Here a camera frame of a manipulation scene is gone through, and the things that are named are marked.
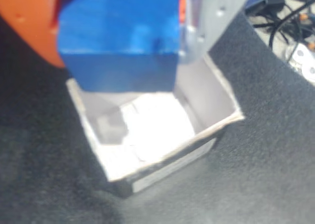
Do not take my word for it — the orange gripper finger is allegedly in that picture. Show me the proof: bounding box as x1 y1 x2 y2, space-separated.
0 0 66 68

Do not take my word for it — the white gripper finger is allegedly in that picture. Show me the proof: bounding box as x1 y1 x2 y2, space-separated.
178 0 248 65

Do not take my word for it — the blue cube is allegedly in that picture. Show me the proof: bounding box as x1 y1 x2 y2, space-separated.
57 0 182 93

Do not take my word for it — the white open cardboard box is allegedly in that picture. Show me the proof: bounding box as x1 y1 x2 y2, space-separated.
66 53 246 199

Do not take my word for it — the white power strip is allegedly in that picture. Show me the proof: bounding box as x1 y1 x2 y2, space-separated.
286 40 315 84

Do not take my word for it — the black felt mat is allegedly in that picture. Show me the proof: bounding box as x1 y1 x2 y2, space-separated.
0 11 315 224

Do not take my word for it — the orange perforated base plate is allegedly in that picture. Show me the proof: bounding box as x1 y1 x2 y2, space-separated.
179 0 188 23

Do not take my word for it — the black cable tangle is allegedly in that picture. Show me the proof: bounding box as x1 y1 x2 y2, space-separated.
251 0 315 52

